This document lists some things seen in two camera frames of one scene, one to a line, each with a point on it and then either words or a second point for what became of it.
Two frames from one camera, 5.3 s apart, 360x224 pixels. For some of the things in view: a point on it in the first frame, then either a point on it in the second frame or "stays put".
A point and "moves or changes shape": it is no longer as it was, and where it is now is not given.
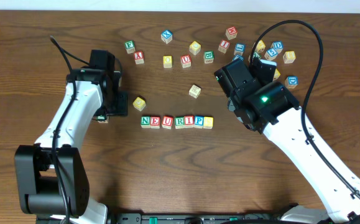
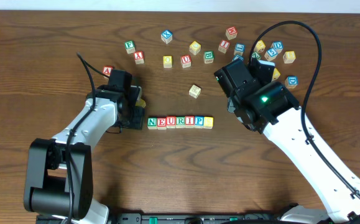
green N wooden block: x=145 y=121 moves or changes shape
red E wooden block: x=155 y=122 -> x=161 y=123
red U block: x=167 y=122 moves or changes shape
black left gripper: x=117 y=104 -> x=137 y=116
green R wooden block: x=179 y=122 stays put
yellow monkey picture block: x=260 y=46 stays put
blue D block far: x=278 y=46 stays put
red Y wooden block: x=138 y=58 stays put
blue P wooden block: x=199 y=121 stays put
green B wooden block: x=208 y=56 stays put
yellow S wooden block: x=208 y=122 stays put
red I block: x=189 y=121 stays put
